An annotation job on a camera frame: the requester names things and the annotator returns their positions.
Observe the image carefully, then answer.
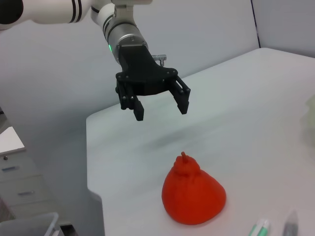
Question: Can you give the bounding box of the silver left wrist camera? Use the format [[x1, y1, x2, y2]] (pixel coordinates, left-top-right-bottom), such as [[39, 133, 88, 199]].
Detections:
[[112, 0, 154, 5]]

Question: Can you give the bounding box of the grey plastic tub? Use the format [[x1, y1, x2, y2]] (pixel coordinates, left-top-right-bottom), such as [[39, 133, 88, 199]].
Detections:
[[0, 211, 60, 236]]

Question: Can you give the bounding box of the red-orange knobby orange fruit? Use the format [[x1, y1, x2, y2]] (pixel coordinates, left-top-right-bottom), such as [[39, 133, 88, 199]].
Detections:
[[161, 151, 227, 226]]

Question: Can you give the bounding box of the grey marker pen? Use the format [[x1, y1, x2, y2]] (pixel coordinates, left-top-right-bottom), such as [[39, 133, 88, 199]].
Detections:
[[282, 210, 300, 236]]

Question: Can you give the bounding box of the grey drawer cabinet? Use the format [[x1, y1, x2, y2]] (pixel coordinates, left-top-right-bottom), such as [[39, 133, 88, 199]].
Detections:
[[0, 125, 54, 217]]

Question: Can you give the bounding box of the mint green pen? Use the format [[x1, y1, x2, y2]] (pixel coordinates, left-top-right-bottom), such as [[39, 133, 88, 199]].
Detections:
[[247, 217, 271, 236]]

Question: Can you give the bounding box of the silver left gripper connector stud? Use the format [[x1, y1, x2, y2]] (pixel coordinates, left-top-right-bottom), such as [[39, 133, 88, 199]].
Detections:
[[152, 54, 167, 66]]

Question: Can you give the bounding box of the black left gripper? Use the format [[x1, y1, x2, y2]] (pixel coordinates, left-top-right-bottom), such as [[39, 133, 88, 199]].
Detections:
[[115, 45, 191, 121]]

